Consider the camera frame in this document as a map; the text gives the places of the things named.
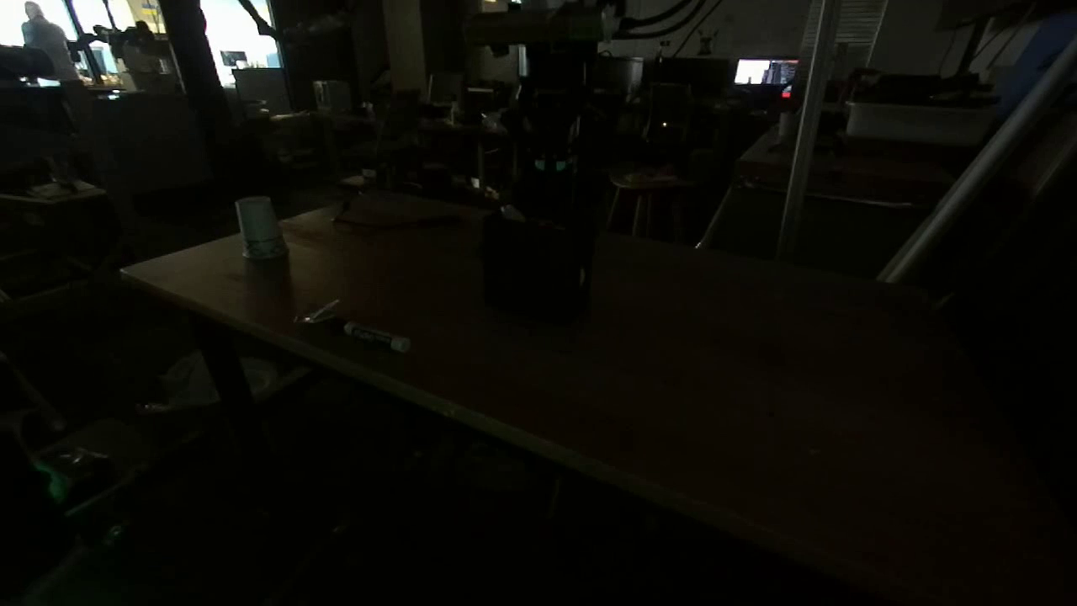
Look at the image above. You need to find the white cup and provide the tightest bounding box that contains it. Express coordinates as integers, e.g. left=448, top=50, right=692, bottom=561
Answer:
left=232, top=196, right=290, bottom=266

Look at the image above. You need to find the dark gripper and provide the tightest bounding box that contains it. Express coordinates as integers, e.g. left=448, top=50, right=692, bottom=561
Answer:
left=510, top=67, right=598, bottom=218

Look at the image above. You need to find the white storage box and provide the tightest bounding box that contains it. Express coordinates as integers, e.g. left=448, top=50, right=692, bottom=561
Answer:
left=842, top=97, right=996, bottom=149

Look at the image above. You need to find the white marker pen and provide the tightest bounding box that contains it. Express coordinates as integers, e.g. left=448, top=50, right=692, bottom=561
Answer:
left=342, top=320, right=414, bottom=356

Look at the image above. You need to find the black open box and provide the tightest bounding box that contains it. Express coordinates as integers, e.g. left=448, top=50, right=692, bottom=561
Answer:
left=477, top=206, right=598, bottom=324

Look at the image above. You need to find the lit monitor screen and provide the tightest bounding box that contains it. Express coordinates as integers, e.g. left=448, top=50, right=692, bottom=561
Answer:
left=730, top=57, right=805, bottom=90

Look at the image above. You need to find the slanted metal rail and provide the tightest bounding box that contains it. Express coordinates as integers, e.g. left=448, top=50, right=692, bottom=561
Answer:
left=874, top=40, right=1077, bottom=290

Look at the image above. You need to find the round wooden stool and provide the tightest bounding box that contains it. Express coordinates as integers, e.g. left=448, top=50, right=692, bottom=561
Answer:
left=607, top=168, right=698, bottom=242

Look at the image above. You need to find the white upright pole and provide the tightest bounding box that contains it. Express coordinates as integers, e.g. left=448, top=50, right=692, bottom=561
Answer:
left=773, top=0, right=845, bottom=264

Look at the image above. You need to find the person in dark clothes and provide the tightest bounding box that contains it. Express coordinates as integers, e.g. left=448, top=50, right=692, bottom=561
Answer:
left=16, top=0, right=80, bottom=86

